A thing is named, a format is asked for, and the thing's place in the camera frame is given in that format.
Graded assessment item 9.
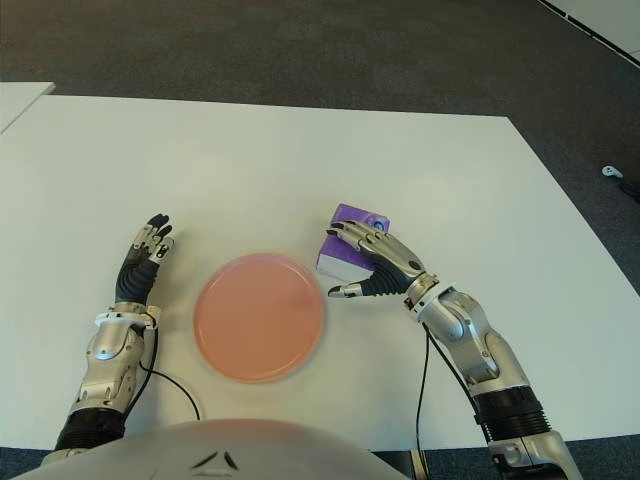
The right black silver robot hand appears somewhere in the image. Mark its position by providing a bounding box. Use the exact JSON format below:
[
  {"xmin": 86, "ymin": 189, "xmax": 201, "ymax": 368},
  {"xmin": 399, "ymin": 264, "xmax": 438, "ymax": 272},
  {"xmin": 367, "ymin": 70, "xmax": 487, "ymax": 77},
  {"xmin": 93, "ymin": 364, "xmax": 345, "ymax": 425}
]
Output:
[{"xmin": 325, "ymin": 219, "xmax": 441, "ymax": 301}]

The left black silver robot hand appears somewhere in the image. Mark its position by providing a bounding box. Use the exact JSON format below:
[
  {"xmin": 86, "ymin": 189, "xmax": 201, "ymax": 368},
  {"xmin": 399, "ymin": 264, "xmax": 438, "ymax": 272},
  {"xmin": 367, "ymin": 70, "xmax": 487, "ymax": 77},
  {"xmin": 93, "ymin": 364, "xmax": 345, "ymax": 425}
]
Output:
[{"xmin": 113, "ymin": 213, "xmax": 175, "ymax": 304}]

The purple tissue paper pack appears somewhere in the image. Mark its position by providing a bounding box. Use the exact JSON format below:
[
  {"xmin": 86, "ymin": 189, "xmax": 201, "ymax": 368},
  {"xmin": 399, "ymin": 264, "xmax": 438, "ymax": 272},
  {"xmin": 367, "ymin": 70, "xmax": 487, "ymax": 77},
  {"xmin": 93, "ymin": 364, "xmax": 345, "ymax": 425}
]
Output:
[{"xmin": 315, "ymin": 202, "xmax": 392, "ymax": 281}]

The pink round plate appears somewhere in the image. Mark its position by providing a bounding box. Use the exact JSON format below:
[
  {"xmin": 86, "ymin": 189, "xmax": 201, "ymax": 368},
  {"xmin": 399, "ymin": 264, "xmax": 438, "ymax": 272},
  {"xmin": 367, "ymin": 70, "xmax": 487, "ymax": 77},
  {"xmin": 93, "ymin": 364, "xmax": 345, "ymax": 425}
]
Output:
[{"xmin": 192, "ymin": 252, "xmax": 327, "ymax": 385}]

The grey robot torso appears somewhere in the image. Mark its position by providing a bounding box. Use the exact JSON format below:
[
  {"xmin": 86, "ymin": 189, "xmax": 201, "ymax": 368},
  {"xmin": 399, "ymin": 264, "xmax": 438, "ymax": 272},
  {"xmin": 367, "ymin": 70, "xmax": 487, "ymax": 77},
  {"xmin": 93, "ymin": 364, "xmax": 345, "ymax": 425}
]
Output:
[{"xmin": 19, "ymin": 418, "xmax": 396, "ymax": 480}]

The white side table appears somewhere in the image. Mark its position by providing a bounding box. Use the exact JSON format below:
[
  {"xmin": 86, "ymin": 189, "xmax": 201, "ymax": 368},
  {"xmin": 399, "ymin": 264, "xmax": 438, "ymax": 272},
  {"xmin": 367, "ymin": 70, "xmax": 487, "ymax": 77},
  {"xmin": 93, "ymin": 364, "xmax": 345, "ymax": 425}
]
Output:
[{"xmin": 0, "ymin": 81, "xmax": 55, "ymax": 135}]

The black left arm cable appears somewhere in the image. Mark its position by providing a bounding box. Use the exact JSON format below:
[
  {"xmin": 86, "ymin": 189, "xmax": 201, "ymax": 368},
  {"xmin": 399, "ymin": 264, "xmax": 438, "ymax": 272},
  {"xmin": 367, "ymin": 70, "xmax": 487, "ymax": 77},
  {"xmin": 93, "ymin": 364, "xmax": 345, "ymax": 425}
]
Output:
[{"xmin": 137, "ymin": 324, "xmax": 202, "ymax": 421}]

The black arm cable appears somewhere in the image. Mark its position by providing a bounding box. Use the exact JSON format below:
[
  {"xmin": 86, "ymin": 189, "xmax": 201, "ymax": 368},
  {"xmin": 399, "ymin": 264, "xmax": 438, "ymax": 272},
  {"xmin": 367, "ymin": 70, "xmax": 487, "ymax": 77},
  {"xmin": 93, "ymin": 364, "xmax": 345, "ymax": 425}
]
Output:
[
  {"xmin": 137, "ymin": 324, "xmax": 202, "ymax": 421},
  {"xmin": 413, "ymin": 323, "xmax": 481, "ymax": 454}
]

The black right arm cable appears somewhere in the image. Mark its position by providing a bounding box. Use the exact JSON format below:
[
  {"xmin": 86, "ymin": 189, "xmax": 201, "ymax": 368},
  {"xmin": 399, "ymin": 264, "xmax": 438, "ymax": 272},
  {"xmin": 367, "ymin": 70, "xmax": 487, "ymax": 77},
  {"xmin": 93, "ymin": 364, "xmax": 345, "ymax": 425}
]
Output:
[{"xmin": 413, "ymin": 323, "xmax": 481, "ymax": 454}]

